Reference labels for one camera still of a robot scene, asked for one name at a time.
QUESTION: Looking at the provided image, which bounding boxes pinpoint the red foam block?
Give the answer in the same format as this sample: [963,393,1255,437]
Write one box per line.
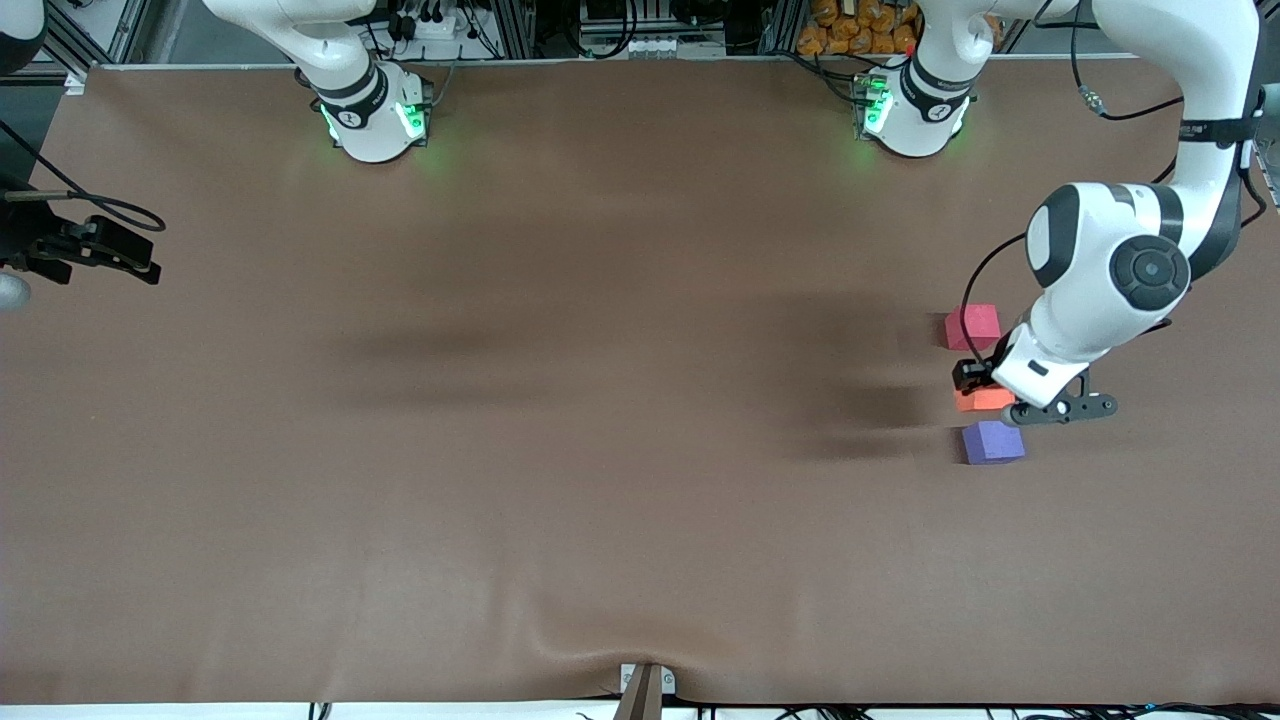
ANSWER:
[945,304,1002,352]

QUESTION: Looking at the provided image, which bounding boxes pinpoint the purple foam block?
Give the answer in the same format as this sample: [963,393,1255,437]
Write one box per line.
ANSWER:
[962,419,1027,466]

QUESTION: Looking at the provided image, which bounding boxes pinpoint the large table cover mat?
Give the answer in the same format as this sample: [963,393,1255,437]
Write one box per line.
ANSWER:
[0,55,1280,706]

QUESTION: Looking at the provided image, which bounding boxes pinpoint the orange objects pile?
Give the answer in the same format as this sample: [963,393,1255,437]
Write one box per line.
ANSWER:
[796,0,923,57]

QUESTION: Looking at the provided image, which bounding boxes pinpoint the white power strip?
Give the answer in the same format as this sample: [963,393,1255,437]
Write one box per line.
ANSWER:
[400,8,473,43]

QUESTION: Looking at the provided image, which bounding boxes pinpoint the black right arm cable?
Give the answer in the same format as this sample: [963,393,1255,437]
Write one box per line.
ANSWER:
[0,120,167,233]

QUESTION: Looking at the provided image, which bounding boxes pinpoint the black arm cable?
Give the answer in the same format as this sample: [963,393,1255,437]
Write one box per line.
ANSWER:
[0,120,167,233]
[958,0,1271,371]

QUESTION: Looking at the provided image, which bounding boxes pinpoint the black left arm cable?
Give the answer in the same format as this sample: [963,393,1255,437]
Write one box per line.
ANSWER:
[958,0,1271,371]

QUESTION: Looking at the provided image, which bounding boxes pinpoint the small metal edge bracket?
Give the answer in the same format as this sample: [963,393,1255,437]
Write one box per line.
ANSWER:
[619,663,677,697]

